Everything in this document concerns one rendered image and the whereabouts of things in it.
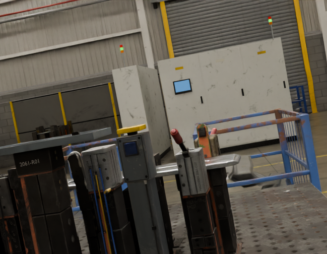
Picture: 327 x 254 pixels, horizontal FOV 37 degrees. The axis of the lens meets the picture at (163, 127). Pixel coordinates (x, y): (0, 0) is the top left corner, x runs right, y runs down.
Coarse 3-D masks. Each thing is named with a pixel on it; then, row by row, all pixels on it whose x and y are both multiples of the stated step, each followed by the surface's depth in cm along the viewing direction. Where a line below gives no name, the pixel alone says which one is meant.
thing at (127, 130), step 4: (144, 124) 120; (124, 128) 118; (128, 128) 116; (132, 128) 116; (136, 128) 116; (140, 128) 116; (144, 128) 119; (120, 132) 117; (124, 132) 116; (128, 132) 116; (132, 132) 118; (136, 132) 118
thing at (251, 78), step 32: (160, 64) 938; (192, 64) 933; (224, 64) 927; (256, 64) 922; (192, 96) 937; (224, 96) 932; (256, 96) 926; (288, 96) 921; (192, 128) 941; (224, 128) 936; (256, 128) 931; (288, 128) 925
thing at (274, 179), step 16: (272, 112) 442; (288, 112) 384; (240, 128) 331; (304, 128) 327; (288, 144) 423; (304, 144) 329; (240, 160) 409; (288, 160) 442; (240, 176) 377; (256, 176) 368; (272, 176) 331; (288, 176) 330
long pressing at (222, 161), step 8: (208, 160) 151; (216, 160) 147; (224, 160) 144; (232, 160) 140; (160, 168) 155; (168, 168) 149; (176, 168) 144; (208, 168) 140; (160, 176) 144; (72, 184) 150
